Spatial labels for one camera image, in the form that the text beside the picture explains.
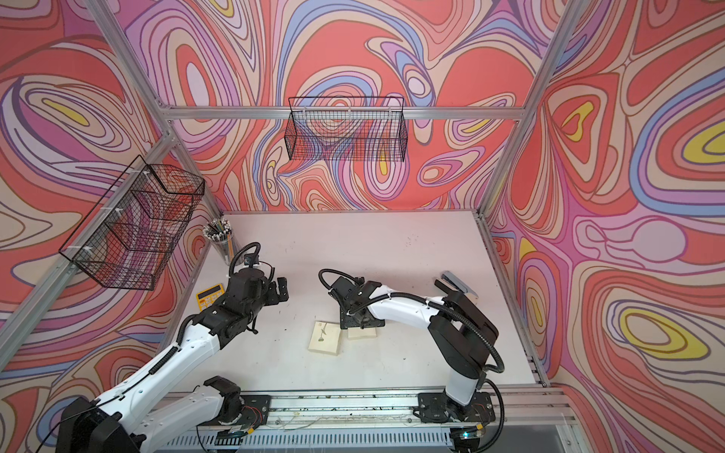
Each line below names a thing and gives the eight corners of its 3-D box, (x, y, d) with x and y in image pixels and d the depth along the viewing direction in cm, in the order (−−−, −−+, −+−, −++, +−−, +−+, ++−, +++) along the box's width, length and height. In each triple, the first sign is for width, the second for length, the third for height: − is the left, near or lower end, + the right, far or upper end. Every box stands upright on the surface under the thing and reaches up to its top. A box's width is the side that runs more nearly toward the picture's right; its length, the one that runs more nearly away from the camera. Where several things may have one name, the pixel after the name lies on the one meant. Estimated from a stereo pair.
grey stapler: (437, 280, 100) (439, 276, 98) (443, 273, 102) (445, 269, 100) (476, 305, 94) (478, 301, 92) (481, 296, 96) (484, 293, 94)
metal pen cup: (219, 264, 103) (200, 236, 91) (226, 247, 109) (209, 218, 96) (241, 264, 103) (224, 236, 91) (247, 247, 109) (231, 218, 96)
